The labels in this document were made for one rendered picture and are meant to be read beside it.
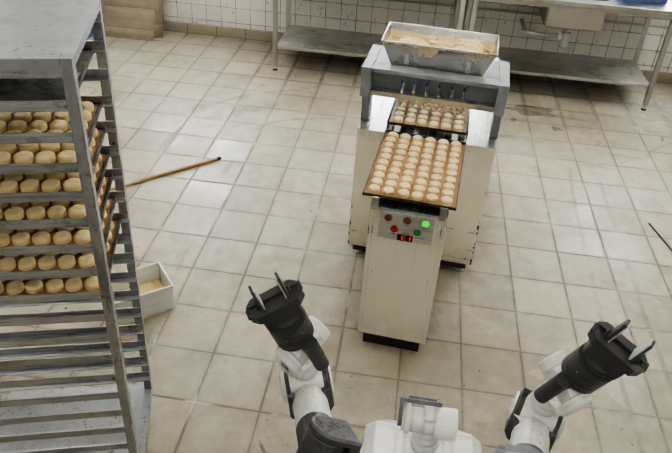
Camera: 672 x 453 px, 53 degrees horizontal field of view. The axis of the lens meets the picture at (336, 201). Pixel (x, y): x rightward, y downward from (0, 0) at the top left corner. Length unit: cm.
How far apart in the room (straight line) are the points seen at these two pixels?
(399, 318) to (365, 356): 27
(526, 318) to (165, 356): 188
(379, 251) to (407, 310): 36
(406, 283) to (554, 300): 111
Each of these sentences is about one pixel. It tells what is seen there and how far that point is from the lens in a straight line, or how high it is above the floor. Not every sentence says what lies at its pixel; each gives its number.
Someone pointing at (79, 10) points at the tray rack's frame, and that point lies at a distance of 210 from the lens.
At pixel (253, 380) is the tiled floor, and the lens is 329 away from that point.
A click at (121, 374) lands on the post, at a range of 238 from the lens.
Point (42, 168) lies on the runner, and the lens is 195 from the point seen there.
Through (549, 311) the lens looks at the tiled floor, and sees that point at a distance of 390.
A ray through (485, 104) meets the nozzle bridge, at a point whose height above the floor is 105.
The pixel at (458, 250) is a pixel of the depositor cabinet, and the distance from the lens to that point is 387.
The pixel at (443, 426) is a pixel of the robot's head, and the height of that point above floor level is 134.
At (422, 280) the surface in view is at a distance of 314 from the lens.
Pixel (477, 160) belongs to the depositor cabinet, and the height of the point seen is 76.
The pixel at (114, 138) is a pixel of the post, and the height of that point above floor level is 136.
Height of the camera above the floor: 246
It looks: 33 degrees down
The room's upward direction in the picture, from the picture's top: 4 degrees clockwise
